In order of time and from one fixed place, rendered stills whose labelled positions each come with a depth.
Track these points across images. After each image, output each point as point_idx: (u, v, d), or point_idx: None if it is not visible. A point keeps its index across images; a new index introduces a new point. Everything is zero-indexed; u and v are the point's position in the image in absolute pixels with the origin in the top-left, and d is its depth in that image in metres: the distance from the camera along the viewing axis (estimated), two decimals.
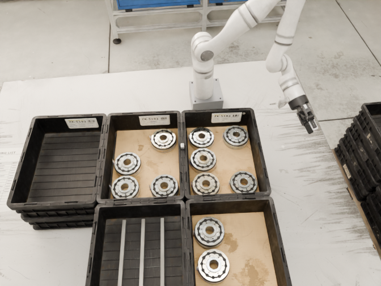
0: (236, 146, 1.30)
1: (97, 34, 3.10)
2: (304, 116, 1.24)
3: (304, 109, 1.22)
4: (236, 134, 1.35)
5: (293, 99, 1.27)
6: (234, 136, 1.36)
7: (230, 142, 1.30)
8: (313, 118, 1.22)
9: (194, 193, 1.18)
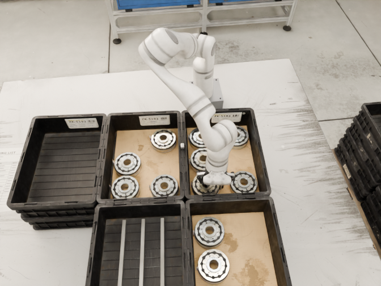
0: (236, 146, 1.30)
1: (97, 34, 3.10)
2: None
3: (232, 179, 1.14)
4: None
5: (225, 171, 1.07)
6: None
7: None
8: None
9: (195, 193, 1.18)
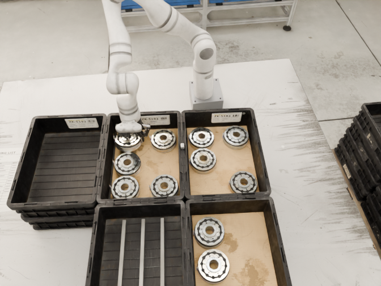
0: (236, 146, 1.30)
1: (97, 34, 3.10)
2: (140, 133, 1.25)
3: (149, 130, 1.24)
4: (236, 134, 1.35)
5: (138, 121, 1.18)
6: (234, 136, 1.36)
7: (230, 142, 1.30)
8: (143, 134, 1.29)
9: (117, 145, 1.27)
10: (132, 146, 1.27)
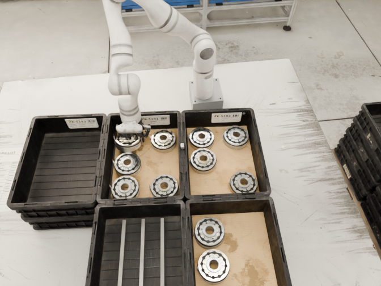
0: (236, 146, 1.30)
1: (97, 34, 3.10)
2: (140, 134, 1.26)
3: (149, 131, 1.25)
4: (236, 134, 1.35)
5: (139, 121, 1.18)
6: (234, 136, 1.36)
7: (230, 142, 1.30)
8: (144, 134, 1.29)
9: (117, 145, 1.28)
10: (132, 145, 1.27)
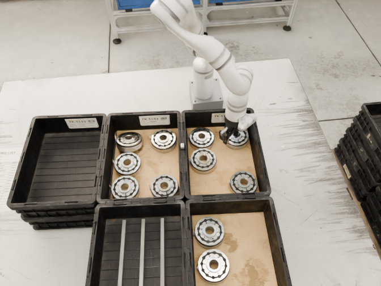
0: (236, 146, 1.30)
1: (97, 34, 3.10)
2: None
3: None
4: None
5: None
6: (234, 136, 1.36)
7: (230, 142, 1.30)
8: None
9: (117, 144, 1.28)
10: (132, 146, 1.26)
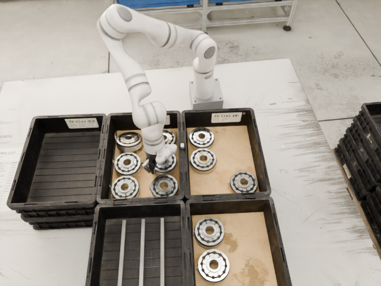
0: (163, 173, 1.23)
1: (97, 34, 3.10)
2: None
3: None
4: None
5: None
6: None
7: (156, 168, 1.23)
8: None
9: (117, 144, 1.28)
10: (132, 146, 1.26)
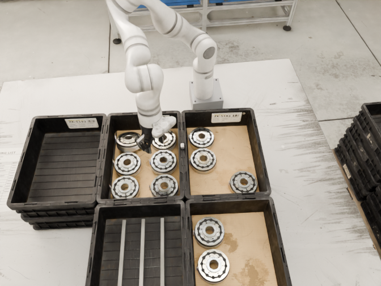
0: (163, 173, 1.23)
1: (97, 34, 3.10)
2: None
3: None
4: (164, 159, 1.28)
5: (162, 116, 1.01)
6: (163, 161, 1.29)
7: (156, 168, 1.23)
8: None
9: (117, 144, 1.28)
10: (132, 146, 1.26)
